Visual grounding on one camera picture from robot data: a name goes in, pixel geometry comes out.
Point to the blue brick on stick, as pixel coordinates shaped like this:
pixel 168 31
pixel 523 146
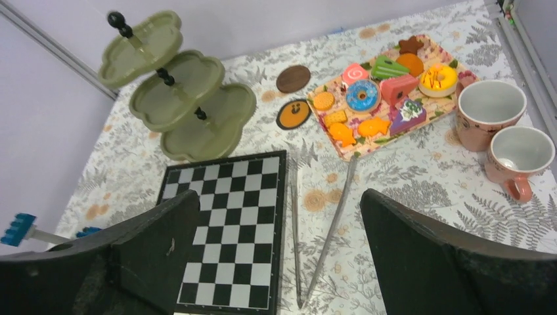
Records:
pixel 23 228

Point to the orange fish cookie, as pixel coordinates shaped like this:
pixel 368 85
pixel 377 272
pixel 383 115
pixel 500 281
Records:
pixel 374 126
pixel 343 133

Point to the orange smiley face coaster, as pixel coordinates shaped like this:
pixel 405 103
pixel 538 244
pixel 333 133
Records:
pixel 293 114

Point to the pink cake slice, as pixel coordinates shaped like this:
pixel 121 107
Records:
pixel 395 89

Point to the blue lego brick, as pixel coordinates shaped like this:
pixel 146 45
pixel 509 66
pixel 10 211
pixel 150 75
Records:
pixel 85 231

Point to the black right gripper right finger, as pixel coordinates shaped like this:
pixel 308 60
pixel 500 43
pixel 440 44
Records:
pixel 425 266

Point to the floral tablecloth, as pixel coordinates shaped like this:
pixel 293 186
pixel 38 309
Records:
pixel 428 170

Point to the large pink mug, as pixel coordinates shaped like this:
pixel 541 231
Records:
pixel 484 108

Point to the brown star cookie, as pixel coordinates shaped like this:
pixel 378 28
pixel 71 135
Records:
pixel 410 46

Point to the yellow frosted donut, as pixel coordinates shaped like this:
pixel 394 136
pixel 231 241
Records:
pixel 438 81

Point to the orange fish cookie left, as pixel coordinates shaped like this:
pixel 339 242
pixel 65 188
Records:
pixel 343 133

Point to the blue frosted donut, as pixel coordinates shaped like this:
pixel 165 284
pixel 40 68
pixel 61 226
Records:
pixel 363 96

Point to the round orange biscuit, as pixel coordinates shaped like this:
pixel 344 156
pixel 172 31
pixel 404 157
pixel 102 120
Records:
pixel 323 101

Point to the floral serving tray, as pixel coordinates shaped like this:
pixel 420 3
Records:
pixel 431 53

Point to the green three-tier dessert stand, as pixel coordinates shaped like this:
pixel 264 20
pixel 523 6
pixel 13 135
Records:
pixel 183 96

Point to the black white chessboard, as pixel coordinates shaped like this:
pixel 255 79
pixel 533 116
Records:
pixel 235 260

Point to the pink swirl roll cake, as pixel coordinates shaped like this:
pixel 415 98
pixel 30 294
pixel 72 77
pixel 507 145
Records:
pixel 354 72

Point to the small pink mug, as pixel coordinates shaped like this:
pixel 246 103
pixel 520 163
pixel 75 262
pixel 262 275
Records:
pixel 516 153

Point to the square orange cracker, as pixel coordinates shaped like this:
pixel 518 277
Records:
pixel 335 117

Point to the dark brown round coaster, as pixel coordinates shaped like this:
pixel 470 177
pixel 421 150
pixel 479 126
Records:
pixel 293 79

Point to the green cake slice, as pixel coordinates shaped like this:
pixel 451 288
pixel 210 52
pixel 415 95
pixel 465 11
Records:
pixel 385 68

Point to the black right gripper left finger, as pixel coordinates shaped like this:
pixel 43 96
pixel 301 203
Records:
pixel 133 267

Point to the purple cake slice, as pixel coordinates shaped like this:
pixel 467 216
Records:
pixel 406 115

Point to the orange fish cookie right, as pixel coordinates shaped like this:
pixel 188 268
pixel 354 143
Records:
pixel 374 126

